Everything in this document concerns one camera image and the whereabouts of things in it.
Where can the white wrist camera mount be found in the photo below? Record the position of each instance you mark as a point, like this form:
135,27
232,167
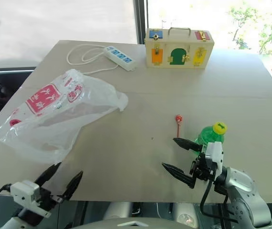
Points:
215,152
24,189

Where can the green tree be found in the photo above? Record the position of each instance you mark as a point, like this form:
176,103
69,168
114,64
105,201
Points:
269,28

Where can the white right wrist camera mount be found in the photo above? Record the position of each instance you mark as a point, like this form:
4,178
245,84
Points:
215,152

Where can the green bottle yellow cap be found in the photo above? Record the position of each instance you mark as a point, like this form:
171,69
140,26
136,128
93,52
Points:
208,134

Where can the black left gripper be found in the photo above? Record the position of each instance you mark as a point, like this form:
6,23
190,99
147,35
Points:
46,200

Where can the translucent plastic bag red print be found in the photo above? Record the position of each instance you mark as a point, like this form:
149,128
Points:
55,114

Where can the white power strip blue sockets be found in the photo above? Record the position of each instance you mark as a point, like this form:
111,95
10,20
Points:
120,57

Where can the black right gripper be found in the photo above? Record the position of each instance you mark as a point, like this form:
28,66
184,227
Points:
202,170

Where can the grey robot torso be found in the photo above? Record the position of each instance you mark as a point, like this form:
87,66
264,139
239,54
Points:
138,223

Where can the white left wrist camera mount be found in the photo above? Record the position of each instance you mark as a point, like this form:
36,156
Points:
24,189

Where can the wooden lock box coloured doors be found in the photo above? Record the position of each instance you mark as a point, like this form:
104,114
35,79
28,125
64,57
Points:
179,51

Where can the black window frame post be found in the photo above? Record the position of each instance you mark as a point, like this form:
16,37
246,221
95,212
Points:
140,21

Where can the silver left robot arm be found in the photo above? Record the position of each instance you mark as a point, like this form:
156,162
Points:
19,221

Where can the red lollipop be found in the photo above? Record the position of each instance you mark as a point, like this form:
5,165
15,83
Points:
178,118

